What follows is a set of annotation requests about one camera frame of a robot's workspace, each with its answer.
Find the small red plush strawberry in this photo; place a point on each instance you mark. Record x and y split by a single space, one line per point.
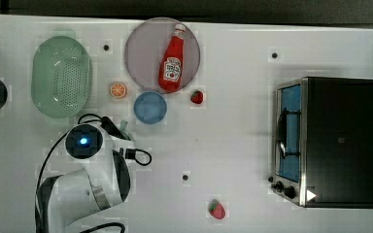
197 97

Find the blue round bowl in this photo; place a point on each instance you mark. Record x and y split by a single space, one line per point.
150 107

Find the red plush ketchup bottle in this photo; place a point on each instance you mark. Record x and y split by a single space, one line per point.
171 66

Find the orange slice toy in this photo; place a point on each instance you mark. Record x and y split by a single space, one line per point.
118 90

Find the lavender round plate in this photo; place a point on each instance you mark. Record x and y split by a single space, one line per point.
145 49

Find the red strawberry toy near edge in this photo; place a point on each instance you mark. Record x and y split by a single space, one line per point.
216 209

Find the green perforated colander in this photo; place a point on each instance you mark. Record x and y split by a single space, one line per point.
61 75

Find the silver black toaster oven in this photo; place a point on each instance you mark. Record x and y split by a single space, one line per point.
323 143

